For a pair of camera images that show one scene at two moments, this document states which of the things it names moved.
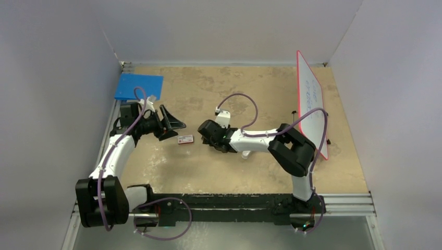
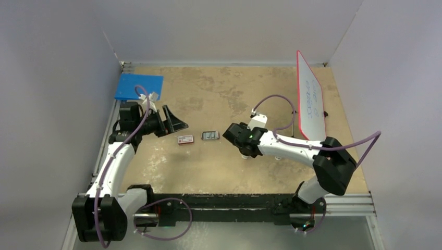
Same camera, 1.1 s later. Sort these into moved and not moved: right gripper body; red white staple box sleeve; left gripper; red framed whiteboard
Moved: right gripper body
Not moved: left gripper; red white staple box sleeve; red framed whiteboard
